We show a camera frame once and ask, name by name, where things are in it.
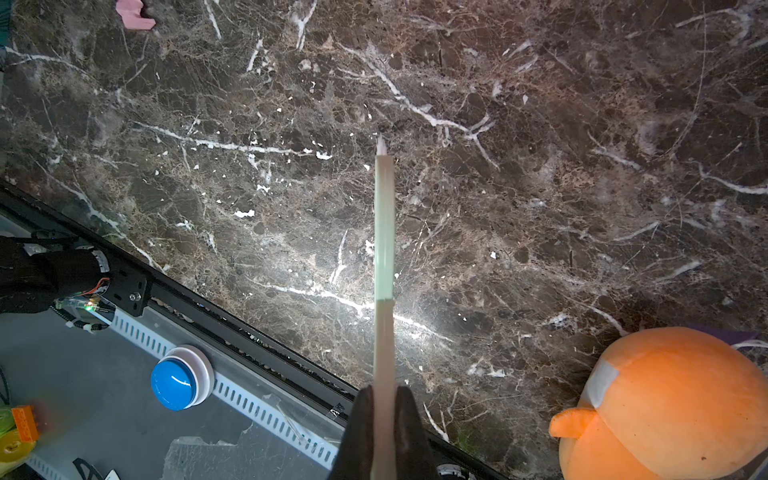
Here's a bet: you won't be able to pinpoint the green yellow toy cups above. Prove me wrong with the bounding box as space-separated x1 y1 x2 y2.
1 405 40 472

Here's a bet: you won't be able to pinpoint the small pink paper scrap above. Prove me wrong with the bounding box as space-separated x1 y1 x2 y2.
115 0 156 31

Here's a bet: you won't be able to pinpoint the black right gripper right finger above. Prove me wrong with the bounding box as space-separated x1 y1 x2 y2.
394 386 439 480

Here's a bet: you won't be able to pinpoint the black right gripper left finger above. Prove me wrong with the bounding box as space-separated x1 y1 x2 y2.
327 385 374 480

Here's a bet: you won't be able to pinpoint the orange plush fish toy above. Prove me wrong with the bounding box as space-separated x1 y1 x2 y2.
549 327 767 479

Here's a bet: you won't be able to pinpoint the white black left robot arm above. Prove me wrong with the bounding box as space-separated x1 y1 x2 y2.
1 232 112 333

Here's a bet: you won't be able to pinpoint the white slotted cable duct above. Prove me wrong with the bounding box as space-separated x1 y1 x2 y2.
1 310 342 479

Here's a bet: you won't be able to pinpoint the blue round button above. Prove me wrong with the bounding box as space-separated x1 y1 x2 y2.
150 345 215 411

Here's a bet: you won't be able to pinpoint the light green hand brush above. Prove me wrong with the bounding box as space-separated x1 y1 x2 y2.
370 137 397 480

